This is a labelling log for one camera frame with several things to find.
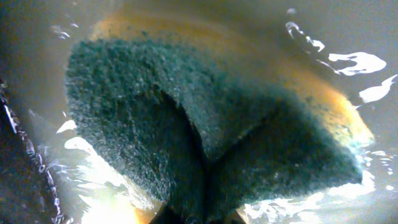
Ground green water tray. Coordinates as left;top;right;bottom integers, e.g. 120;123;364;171
1;0;397;223

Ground green yellow sponge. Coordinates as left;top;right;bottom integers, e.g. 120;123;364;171
65;19;374;223

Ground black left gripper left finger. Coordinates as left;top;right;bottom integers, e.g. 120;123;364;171
149;203;177;224

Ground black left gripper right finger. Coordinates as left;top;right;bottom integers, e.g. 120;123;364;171
217;210;246;224

